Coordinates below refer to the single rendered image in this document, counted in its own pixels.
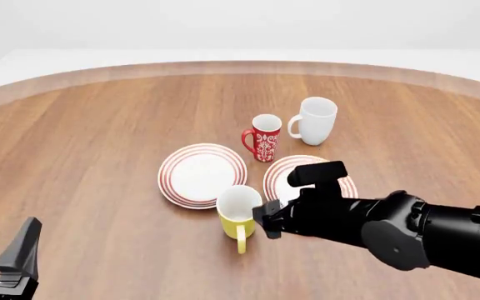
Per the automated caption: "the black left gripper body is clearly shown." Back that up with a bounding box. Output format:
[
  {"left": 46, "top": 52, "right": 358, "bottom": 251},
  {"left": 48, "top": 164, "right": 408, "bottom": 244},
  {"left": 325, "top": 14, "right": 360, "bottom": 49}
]
[{"left": 0, "top": 270, "right": 41, "bottom": 300}]

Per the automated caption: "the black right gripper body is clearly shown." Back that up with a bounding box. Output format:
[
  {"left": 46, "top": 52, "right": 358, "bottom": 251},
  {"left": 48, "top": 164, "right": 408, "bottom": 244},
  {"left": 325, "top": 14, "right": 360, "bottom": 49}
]
[{"left": 251, "top": 200, "right": 286, "bottom": 240}]

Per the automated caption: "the yellow and white mug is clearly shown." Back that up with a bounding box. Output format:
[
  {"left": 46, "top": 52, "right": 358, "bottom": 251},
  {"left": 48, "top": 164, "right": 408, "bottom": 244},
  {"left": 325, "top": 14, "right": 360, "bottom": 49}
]
[{"left": 215, "top": 183, "right": 263, "bottom": 255}]

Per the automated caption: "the red-ringed white plate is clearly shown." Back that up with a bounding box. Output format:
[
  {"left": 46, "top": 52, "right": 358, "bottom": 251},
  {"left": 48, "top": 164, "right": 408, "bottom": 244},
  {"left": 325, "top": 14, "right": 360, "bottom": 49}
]
[
  {"left": 157, "top": 142, "right": 249, "bottom": 210},
  {"left": 262, "top": 154, "right": 359, "bottom": 205}
]

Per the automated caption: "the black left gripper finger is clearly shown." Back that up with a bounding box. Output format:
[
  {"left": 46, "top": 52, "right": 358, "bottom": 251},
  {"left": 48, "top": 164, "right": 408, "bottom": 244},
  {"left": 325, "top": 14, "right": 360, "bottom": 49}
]
[{"left": 0, "top": 216, "right": 43, "bottom": 281}]

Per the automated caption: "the red patterned mug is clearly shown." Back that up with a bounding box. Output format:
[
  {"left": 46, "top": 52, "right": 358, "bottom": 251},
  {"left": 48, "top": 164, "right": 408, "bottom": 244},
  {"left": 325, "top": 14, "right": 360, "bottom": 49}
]
[{"left": 241, "top": 113, "right": 283, "bottom": 163}]

